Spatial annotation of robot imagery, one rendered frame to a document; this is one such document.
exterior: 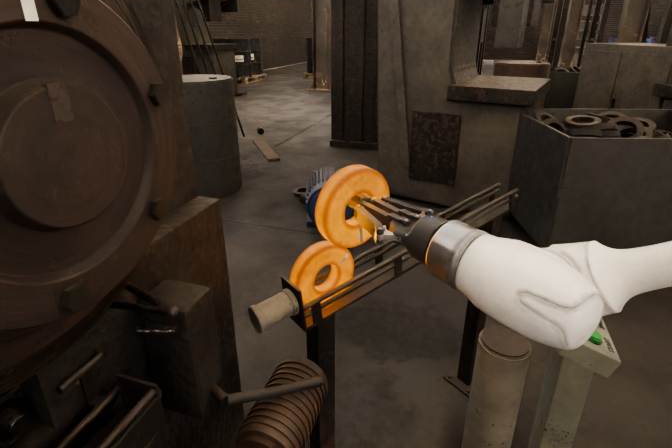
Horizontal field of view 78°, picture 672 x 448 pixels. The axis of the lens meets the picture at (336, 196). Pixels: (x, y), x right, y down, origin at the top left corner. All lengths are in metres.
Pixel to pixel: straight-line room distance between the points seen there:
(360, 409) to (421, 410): 0.21
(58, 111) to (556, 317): 0.52
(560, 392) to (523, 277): 0.71
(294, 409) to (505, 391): 0.51
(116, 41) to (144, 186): 0.14
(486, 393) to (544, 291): 0.67
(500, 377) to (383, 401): 0.61
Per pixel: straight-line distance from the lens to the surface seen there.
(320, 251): 0.89
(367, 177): 0.75
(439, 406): 1.66
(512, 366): 1.11
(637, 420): 1.88
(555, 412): 1.27
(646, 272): 0.67
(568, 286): 0.54
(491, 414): 1.21
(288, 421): 0.91
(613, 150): 2.39
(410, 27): 3.01
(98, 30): 0.44
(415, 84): 3.00
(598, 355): 1.07
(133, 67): 0.46
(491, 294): 0.55
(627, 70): 4.35
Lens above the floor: 1.21
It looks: 22 degrees down
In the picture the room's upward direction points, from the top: straight up
